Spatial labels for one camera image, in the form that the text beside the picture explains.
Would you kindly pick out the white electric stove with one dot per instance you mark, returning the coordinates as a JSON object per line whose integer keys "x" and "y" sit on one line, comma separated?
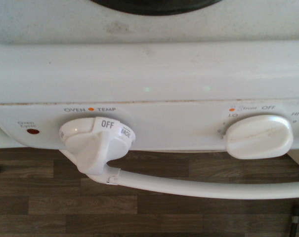
{"x": 149, "y": 74}

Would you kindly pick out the black stove burner coil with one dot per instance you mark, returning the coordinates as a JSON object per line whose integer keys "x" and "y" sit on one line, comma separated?
{"x": 154, "y": 5}

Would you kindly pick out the white oven temperature knob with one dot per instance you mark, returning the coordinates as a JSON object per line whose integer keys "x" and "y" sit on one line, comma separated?
{"x": 95, "y": 143}

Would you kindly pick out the white burner control knob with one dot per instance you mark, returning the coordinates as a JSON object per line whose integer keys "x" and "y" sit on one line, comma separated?
{"x": 258, "y": 135}

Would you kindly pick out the red oven cycle indicator light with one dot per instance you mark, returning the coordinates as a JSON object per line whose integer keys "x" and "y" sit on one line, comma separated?
{"x": 32, "y": 131}

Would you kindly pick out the black tripod leg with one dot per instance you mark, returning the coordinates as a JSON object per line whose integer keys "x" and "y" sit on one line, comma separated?
{"x": 294, "y": 219}

